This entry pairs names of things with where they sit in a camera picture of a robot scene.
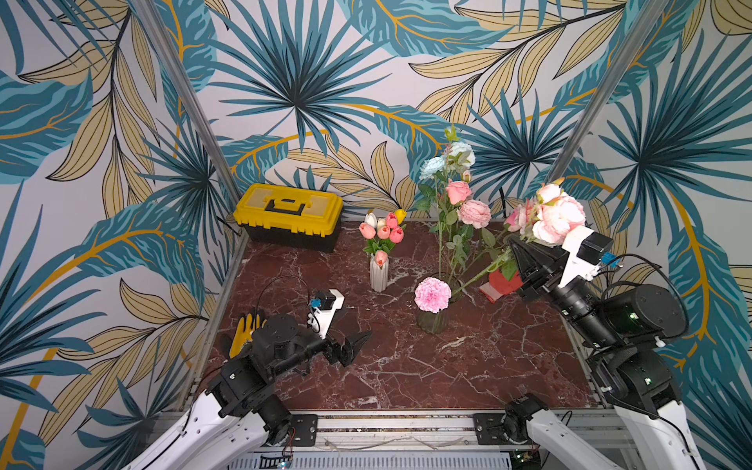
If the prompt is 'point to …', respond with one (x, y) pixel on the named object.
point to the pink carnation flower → (432, 295)
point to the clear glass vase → (438, 322)
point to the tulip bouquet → (383, 234)
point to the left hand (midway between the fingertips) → (356, 326)
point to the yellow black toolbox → (291, 217)
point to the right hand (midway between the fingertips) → (514, 238)
